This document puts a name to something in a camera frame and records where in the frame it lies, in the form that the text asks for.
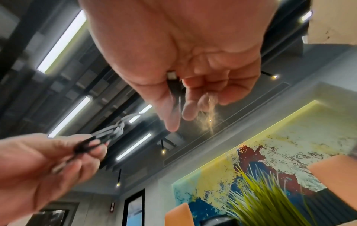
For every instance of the person's right hand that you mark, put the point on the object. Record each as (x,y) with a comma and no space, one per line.
(173,37)

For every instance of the person's left hand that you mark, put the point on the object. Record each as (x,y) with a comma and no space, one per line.
(33,167)

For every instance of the long ceiling light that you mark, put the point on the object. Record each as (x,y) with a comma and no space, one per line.
(134,146)
(69,115)
(62,42)
(145,109)

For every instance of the tall orange chair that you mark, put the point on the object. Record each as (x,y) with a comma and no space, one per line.
(178,215)

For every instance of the green potted plant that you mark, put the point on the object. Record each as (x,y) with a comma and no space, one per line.
(265,198)

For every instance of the black cylinder pot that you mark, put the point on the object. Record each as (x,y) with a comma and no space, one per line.
(217,220)

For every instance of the black door frame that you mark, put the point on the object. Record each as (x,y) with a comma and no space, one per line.
(125,211)

